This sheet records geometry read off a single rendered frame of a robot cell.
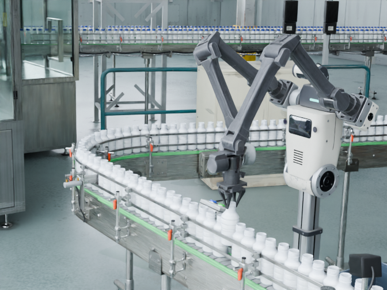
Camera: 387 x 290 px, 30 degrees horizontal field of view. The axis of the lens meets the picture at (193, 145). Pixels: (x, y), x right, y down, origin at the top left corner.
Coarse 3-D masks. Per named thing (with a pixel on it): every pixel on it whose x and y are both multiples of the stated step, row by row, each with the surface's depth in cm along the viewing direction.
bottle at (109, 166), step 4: (108, 164) 348; (112, 164) 349; (108, 168) 348; (112, 168) 349; (104, 172) 349; (108, 172) 348; (108, 176) 348; (104, 180) 349; (108, 180) 348; (104, 184) 350; (108, 184) 349; (108, 188) 349; (104, 192) 350; (104, 196) 352; (108, 196) 350
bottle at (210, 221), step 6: (210, 210) 285; (210, 216) 282; (204, 222) 283; (210, 222) 282; (216, 222) 283; (204, 234) 284; (210, 234) 283; (204, 240) 284; (210, 240) 283; (204, 246) 285; (210, 252) 285
